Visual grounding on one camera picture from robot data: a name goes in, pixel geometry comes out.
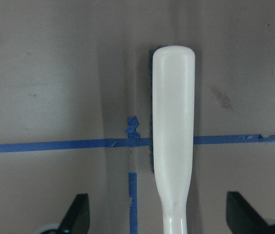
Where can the white hand brush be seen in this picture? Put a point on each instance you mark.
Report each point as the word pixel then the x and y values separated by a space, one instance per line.
pixel 173 92

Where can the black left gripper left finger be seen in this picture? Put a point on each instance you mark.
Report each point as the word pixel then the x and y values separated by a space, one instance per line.
pixel 77 218

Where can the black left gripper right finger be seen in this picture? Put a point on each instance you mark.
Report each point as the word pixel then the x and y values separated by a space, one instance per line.
pixel 242 218

